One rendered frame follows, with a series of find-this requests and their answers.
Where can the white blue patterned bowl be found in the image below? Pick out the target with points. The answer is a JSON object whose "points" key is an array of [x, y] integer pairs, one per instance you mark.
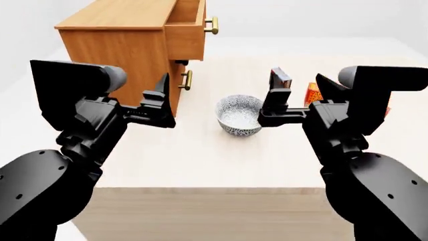
{"points": [[238, 115]]}

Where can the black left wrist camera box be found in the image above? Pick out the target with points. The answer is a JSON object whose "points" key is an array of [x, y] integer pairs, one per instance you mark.
{"points": [[70, 90]]}

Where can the orange red food box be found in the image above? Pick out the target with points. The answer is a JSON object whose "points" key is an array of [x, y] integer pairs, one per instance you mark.
{"points": [[312, 95]]}

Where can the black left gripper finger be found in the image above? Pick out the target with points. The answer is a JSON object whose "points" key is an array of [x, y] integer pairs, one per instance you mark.
{"points": [[168, 105], [152, 97]]}

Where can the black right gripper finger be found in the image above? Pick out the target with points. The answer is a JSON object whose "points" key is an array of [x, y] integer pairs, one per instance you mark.
{"points": [[277, 99], [329, 88]]}

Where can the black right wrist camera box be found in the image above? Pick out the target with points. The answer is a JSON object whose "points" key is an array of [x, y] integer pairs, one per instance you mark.
{"points": [[374, 95]]}

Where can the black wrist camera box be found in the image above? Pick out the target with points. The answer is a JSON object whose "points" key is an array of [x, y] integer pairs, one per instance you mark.
{"points": [[374, 95], [70, 90]]}

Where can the wooden open drawer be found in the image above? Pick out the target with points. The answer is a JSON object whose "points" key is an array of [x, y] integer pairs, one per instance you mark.
{"points": [[185, 40]]}

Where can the wooden cabinet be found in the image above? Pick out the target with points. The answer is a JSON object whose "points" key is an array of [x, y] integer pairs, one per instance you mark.
{"points": [[113, 42]]}

